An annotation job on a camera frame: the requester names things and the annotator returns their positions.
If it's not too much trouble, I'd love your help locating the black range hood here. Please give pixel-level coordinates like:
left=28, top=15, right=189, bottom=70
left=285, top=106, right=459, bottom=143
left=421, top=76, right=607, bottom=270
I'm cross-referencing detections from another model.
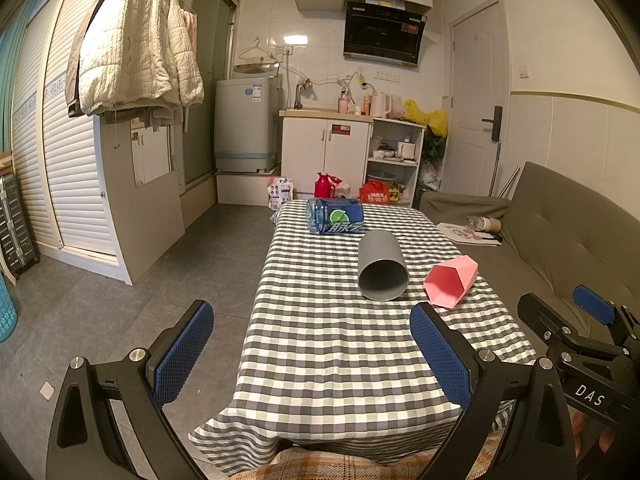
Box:
left=343, top=0, right=429, bottom=67

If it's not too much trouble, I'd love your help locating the white electric kettle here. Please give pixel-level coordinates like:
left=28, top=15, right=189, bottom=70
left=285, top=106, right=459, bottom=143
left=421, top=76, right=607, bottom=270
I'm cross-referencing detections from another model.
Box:
left=370, top=91, right=392, bottom=119

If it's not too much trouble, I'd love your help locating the printed paper sheet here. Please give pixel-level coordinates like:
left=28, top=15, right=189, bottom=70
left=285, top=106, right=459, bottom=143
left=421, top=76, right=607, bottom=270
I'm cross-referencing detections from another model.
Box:
left=436, top=222, right=502, bottom=247

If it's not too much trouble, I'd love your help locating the black door handle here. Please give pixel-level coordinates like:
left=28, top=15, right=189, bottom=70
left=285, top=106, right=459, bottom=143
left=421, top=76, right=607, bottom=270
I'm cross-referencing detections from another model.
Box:
left=482, top=106, right=503, bottom=142

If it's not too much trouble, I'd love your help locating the white sink cabinet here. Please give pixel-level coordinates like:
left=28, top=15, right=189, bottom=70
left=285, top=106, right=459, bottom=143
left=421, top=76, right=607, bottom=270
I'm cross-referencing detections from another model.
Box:
left=279, top=109, right=375, bottom=201

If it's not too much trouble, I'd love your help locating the green leafy plant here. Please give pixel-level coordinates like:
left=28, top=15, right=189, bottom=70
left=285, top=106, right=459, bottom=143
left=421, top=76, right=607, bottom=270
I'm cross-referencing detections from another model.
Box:
left=422, top=132, right=447, bottom=166

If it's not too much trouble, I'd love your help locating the white padded jacket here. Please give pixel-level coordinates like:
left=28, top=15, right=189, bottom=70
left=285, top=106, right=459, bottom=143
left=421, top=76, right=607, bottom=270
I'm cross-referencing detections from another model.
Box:
left=65, top=0, right=205, bottom=118

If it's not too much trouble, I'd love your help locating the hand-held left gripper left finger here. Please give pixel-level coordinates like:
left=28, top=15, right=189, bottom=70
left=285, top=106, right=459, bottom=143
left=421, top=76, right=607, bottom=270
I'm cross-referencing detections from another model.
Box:
left=46, top=299, right=216, bottom=480

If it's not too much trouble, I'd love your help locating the blue drink bottle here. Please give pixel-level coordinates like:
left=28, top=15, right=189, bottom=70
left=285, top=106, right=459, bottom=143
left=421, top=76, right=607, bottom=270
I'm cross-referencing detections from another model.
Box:
left=305, top=197, right=366, bottom=237

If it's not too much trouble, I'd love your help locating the white printed package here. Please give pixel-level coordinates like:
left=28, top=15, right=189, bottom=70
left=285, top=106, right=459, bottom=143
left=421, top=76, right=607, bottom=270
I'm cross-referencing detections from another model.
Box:
left=267, top=176, right=296, bottom=211

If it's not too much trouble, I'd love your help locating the white washing machine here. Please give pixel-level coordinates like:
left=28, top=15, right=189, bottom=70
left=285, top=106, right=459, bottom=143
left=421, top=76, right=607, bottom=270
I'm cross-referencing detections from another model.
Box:
left=215, top=66, right=282, bottom=173

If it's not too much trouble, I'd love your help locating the dark ribbed suitcase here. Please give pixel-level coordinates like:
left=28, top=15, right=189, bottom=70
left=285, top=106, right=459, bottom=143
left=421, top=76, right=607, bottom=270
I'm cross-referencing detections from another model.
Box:
left=0, top=172, right=40, bottom=281

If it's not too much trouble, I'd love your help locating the red shopping bag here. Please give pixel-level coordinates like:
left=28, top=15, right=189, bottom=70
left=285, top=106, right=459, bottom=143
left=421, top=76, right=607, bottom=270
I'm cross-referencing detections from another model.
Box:
left=359, top=180, right=391, bottom=206

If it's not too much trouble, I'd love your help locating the pink faceted cup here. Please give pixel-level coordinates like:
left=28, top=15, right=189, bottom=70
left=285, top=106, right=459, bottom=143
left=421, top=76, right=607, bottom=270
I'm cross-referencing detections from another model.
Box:
left=423, top=255, right=479, bottom=308

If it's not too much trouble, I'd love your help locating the plaid cloth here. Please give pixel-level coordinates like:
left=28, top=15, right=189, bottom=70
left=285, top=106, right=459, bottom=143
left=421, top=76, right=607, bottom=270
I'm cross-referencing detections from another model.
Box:
left=227, top=432, right=516, bottom=480

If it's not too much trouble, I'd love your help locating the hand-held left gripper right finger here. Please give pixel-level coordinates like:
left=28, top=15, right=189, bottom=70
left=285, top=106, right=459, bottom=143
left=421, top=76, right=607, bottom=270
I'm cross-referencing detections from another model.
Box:
left=409, top=302, right=576, bottom=480

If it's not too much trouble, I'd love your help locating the mop handle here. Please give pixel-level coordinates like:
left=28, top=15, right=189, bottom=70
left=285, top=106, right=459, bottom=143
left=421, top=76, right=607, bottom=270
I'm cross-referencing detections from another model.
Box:
left=487, top=140, right=503, bottom=196

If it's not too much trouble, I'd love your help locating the olive green sofa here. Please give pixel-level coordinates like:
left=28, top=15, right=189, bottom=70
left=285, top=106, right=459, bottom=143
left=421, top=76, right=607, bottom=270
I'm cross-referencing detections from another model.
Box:
left=419, top=161, right=640, bottom=361

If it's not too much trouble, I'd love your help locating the wire clothes hanger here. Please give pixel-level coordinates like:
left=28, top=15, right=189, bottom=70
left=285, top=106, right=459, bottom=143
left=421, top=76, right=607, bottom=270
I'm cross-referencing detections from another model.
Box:
left=237, top=37, right=278, bottom=63

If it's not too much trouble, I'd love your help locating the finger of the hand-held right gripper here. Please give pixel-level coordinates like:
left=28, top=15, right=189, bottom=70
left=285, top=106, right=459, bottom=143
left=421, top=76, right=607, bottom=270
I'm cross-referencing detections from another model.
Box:
left=517, top=293, right=572, bottom=356
left=573, top=284, right=640, bottom=348

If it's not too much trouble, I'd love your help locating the yellow plastic bag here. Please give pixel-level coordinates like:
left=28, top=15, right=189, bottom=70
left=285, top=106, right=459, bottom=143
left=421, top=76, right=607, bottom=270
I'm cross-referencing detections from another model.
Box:
left=404, top=100, right=449, bottom=137

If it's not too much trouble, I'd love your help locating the frosted glass door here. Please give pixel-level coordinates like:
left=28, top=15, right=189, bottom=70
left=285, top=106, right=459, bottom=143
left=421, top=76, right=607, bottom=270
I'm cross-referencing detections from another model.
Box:
left=180, top=0, right=238, bottom=186

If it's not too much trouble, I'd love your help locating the white louvred wardrobe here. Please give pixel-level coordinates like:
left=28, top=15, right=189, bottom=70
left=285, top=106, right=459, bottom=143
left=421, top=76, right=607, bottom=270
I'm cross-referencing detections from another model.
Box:
left=10, top=0, right=186, bottom=286

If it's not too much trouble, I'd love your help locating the checkered tablecloth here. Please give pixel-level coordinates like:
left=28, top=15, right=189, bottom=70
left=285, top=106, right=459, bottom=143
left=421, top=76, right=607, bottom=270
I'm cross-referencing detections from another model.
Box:
left=187, top=199, right=538, bottom=478

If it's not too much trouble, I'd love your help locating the person's right hand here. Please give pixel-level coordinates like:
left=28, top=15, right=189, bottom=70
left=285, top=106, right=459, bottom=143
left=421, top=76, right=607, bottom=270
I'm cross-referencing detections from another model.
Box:
left=570, top=402, right=623, bottom=461

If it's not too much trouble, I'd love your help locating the white door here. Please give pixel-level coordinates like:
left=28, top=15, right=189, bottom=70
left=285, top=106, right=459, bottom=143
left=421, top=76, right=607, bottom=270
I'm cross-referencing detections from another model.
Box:
left=442, top=0, right=511, bottom=198

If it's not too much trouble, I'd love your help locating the white washing machine platform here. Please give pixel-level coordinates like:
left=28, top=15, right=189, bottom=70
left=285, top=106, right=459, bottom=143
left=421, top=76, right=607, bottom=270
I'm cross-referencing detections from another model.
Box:
left=216, top=164, right=281, bottom=206

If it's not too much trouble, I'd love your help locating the grey cup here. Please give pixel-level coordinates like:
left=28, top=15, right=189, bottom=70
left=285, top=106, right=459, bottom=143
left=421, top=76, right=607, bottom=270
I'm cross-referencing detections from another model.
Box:
left=357, top=230, right=411, bottom=302

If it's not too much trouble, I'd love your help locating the white open shelf unit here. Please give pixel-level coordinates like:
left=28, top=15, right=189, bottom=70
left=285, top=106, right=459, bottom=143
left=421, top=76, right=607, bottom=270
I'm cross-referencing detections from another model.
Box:
left=364, top=117, right=426, bottom=208

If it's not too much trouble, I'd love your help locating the teal plastic basket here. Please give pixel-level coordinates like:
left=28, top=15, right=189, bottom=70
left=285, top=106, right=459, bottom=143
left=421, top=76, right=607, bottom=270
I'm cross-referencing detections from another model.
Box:
left=0, top=272, right=18, bottom=343

